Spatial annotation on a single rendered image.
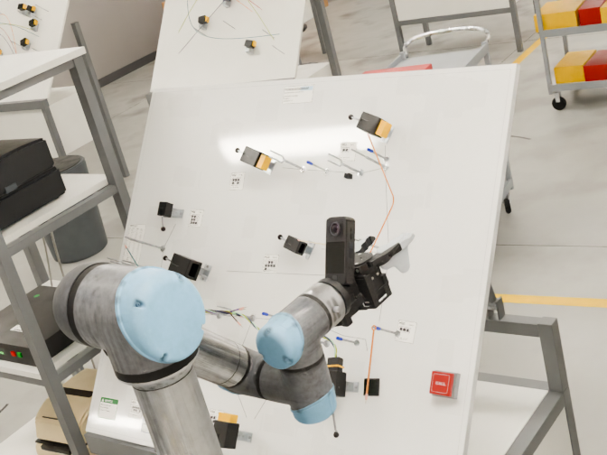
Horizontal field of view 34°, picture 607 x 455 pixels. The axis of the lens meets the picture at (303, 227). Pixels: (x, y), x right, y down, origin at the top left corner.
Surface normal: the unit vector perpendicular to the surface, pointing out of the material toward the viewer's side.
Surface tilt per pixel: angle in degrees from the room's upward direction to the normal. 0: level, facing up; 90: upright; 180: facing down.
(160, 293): 83
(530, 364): 0
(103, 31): 90
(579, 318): 0
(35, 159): 90
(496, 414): 0
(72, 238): 94
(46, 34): 50
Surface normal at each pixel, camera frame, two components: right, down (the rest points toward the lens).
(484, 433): -0.24, -0.90
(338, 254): -0.67, -0.09
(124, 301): -0.54, -0.37
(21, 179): 0.81, 0.02
